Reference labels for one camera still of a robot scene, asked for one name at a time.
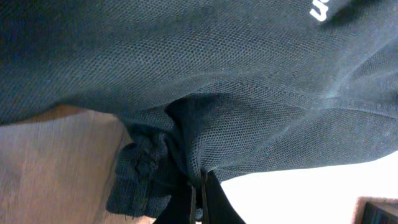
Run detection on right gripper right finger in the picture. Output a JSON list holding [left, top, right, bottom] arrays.
[[201, 171, 246, 224]]

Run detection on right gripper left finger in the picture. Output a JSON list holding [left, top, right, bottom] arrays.
[[154, 184, 197, 224]]

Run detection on black t-shirt with white logo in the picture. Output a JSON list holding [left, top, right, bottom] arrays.
[[1, 0, 397, 220]]

